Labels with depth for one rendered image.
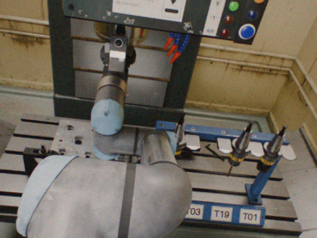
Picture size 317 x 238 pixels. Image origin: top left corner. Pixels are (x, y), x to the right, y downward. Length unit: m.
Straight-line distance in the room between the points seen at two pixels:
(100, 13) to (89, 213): 0.47
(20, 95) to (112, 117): 1.56
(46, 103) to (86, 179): 1.77
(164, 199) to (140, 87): 1.22
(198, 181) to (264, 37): 0.99
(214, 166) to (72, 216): 1.10
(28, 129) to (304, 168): 1.33
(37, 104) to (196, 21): 1.58
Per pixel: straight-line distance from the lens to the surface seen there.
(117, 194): 0.45
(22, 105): 2.21
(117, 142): 0.84
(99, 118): 0.76
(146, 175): 0.47
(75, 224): 0.45
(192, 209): 1.27
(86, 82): 1.67
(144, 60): 1.56
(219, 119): 2.26
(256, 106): 2.31
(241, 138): 1.11
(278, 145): 1.15
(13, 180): 1.38
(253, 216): 1.34
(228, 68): 2.09
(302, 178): 1.77
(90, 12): 0.78
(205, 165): 1.48
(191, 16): 0.77
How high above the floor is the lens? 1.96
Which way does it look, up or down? 40 degrees down
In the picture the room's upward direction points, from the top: 11 degrees clockwise
